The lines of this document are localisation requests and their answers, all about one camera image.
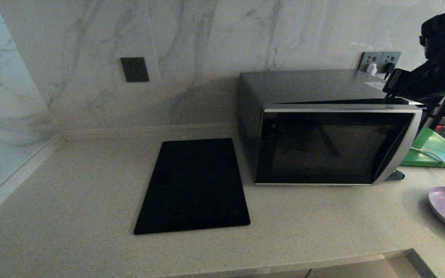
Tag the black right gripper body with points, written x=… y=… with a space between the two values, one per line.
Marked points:
x=419 y=85

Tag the black glass microwave door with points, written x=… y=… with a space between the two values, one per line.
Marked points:
x=323 y=146

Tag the black mat under microwave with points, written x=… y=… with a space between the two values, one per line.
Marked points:
x=395 y=175

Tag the silver microwave oven body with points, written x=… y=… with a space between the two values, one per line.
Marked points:
x=315 y=85

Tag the black power plug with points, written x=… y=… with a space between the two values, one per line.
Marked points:
x=388 y=68

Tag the white power plug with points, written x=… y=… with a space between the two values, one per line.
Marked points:
x=371 y=68

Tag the green cutting board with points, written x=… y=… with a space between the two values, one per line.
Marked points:
x=435 y=146

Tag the beige cabinet front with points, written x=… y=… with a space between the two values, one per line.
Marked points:
x=361 y=268

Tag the black induction cooktop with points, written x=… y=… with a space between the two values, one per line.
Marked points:
x=191 y=185

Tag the dark grey single wall socket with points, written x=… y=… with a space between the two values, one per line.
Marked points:
x=134 y=69

